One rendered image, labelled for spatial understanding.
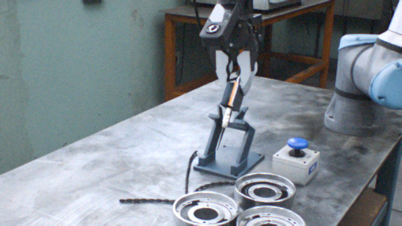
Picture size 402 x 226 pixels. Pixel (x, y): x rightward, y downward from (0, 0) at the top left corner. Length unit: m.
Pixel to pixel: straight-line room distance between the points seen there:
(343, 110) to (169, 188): 0.50
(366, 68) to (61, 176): 0.67
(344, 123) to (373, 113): 0.07
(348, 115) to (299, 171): 0.31
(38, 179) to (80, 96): 1.81
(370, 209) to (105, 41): 1.86
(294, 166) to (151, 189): 0.27
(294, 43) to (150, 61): 2.22
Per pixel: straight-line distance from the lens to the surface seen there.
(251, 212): 0.82
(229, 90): 0.99
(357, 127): 1.25
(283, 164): 0.99
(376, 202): 1.51
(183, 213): 0.82
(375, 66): 1.11
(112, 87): 2.97
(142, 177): 0.99
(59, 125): 2.73
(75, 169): 1.04
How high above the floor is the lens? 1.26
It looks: 21 degrees down
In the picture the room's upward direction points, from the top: 1 degrees clockwise
